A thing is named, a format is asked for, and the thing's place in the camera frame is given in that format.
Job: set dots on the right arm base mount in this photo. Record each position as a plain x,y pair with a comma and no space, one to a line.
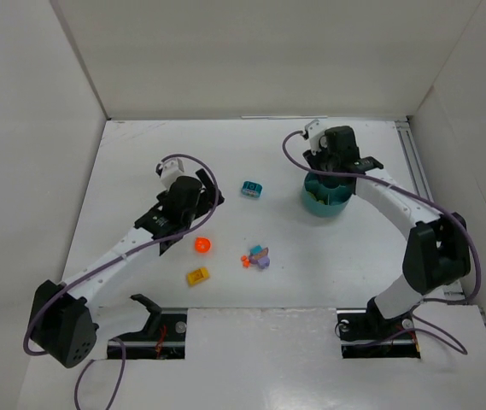
364,335

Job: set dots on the yellow lego brick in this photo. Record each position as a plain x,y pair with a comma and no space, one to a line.
198,276

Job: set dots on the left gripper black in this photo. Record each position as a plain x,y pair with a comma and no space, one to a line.
208,190

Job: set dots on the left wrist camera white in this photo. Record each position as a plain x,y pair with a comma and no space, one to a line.
168,171

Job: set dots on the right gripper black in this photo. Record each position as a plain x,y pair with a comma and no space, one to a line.
365,163

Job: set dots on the orange round lego piece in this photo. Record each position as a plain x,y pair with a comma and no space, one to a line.
202,245

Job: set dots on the lime lego in container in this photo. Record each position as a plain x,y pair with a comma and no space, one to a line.
316,199

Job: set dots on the small orange lego piece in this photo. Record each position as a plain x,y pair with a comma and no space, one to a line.
245,261

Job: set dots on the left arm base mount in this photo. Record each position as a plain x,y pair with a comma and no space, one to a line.
161,336

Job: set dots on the aluminium rail right edge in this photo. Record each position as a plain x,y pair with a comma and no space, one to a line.
418,177

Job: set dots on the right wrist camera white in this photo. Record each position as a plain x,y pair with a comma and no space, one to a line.
313,132

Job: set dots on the purple lego figure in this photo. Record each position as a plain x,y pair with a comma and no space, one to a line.
259,256

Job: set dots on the teal lego block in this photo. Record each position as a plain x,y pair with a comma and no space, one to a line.
251,189

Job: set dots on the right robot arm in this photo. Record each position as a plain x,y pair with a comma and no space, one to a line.
437,251

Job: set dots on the teal round divided container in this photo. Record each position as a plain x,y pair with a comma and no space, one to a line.
338,197

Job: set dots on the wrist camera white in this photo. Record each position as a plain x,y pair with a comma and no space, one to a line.
168,171
313,132

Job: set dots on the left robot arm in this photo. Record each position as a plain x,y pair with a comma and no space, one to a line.
67,320

